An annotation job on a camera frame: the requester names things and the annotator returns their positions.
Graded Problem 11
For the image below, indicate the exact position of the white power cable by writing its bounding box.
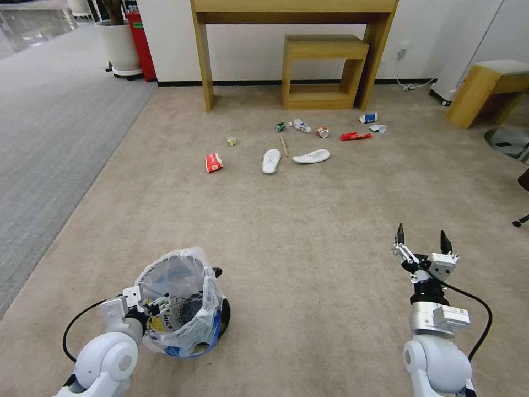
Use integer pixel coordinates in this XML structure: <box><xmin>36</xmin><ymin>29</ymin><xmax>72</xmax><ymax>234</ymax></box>
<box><xmin>396</xmin><ymin>49</ymin><xmax>437</xmax><ymax>90</ymax></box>

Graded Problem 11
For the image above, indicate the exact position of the wooden bench with grey cushion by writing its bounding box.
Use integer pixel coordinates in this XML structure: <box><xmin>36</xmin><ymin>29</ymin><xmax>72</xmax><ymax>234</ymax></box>
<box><xmin>445</xmin><ymin>59</ymin><xmax>529</xmax><ymax>130</ymax></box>

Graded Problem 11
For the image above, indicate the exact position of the tall wooden desk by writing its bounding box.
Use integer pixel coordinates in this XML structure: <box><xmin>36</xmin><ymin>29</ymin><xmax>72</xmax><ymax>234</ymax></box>
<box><xmin>190</xmin><ymin>0</ymin><xmax>401</xmax><ymax>113</ymax></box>

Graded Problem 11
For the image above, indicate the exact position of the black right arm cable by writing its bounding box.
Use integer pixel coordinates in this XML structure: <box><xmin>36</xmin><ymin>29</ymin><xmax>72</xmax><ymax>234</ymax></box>
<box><xmin>424</xmin><ymin>267</ymin><xmax>493</xmax><ymax>361</ymax></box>

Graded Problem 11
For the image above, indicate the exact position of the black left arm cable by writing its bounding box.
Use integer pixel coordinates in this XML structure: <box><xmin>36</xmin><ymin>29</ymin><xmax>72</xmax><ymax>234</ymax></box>
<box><xmin>62</xmin><ymin>297</ymin><xmax>125</xmax><ymax>364</ymax></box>

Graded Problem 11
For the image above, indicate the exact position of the white slipper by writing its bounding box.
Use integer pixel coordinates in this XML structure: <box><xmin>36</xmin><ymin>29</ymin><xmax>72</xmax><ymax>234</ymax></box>
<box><xmin>261</xmin><ymin>148</ymin><xmax>283</xmax><ymax>175</ymax></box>
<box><xmin>292</xmin><ymin>148</ymin><xmax>331</xmax><ymax>165</ymax></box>

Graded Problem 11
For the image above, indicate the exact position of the black round trash bin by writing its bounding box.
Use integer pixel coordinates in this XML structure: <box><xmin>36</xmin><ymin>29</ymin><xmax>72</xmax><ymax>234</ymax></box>
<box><xmin>138</xmin><ymin>252</ymin><xmax>232</xmax><ymax>357</ymax></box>

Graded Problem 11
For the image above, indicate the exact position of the red white snack packet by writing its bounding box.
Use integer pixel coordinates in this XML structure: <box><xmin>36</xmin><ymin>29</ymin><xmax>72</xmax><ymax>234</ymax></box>
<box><xmin>204</xmin><ymin>152</ymin><xmax>225</xmax><ymax>174</ymax></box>

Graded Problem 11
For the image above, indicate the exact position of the silver round chair base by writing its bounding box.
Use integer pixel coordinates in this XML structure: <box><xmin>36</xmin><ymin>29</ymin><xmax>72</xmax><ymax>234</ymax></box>
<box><xmin>484</xmin><ymin>125</ymin><xmax>529</xmax><ymax>160</ymax></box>

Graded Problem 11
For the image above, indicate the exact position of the dark plant trunk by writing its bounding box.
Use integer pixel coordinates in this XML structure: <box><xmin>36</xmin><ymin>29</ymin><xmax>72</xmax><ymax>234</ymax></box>
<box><xmin>88</xmin><ymin>0</ymin><xmax>126</xmax><ymax>26</ymax></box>

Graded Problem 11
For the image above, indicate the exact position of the small wooden stool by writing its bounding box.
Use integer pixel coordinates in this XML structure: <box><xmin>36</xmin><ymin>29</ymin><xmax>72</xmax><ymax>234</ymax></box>
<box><xmin>281</xmin><ymin>34</ymin><xmax>370</xmax><ymax>111</ymax></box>

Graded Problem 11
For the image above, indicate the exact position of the red fire extinguisher box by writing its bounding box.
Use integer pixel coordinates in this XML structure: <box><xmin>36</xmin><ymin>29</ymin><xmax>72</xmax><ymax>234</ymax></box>
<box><xmin>125</xmin><ymin>11</ymin><xmax>158</xmax><ymax>83</ymax></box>

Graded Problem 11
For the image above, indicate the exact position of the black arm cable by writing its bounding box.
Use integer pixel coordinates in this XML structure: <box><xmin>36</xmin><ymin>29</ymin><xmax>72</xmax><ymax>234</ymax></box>
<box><xmin>424</xmin><ymin>267</ymin><xmax>493</xmax><ymax>361</ymax></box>
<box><xmin>62</xmin><ymin>297</ymin><xmax>125</xmax><ymax>364</ymax></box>

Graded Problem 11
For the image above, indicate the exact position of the clear plastic bin liner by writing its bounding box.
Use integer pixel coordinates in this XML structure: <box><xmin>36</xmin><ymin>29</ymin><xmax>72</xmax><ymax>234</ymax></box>
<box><xmin>134</xmin><ymin>246</ymin><xmax>226</xmax><ymax>359</ymax></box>

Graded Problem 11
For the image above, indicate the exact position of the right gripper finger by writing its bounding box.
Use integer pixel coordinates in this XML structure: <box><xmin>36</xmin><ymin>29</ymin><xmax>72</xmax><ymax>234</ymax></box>
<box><xmin>430</xmin><ymin>230</ymin><xmax>461</xmax><ymax>265</ymax></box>
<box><xmin>391</xmin><ymin>223</ymin><xmax>423</xmax><ymax>275</ymax></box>

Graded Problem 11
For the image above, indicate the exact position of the white standing appliance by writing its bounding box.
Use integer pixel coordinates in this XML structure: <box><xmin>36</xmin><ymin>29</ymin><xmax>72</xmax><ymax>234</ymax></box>
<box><xmin>428</xmin><ymin>0</ymin><xmax>511</xmax><ymax>106</ymax></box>

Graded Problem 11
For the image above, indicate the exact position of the white round planter pot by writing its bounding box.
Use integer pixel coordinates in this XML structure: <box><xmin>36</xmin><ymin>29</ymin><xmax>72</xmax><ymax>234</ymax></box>
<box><xmin>94</xmin><ymin>19</ymin><xmax>144</xmax><ymax>82</ymax></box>

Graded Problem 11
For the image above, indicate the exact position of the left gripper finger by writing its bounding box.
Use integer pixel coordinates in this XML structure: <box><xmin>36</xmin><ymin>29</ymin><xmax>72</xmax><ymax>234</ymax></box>
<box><xmin>142</xmin><ymin>297</ymin><xmax>171</xmax><ymax>312</ymax></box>
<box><xmin>145</xmin><ymin>310</ymin><xmax>174</xmax><ymax>328</ymax></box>

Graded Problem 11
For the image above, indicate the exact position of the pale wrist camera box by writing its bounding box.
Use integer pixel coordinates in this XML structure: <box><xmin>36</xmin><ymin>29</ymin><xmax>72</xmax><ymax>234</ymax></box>
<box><xmin>122</xmin><ymin>286</ymin><xmax>142</xmax><ymax>309</ymax></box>
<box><xmin>427</xmin><ymin>258</ymin><xmax>458</xmax><ymax>285</ymax></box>

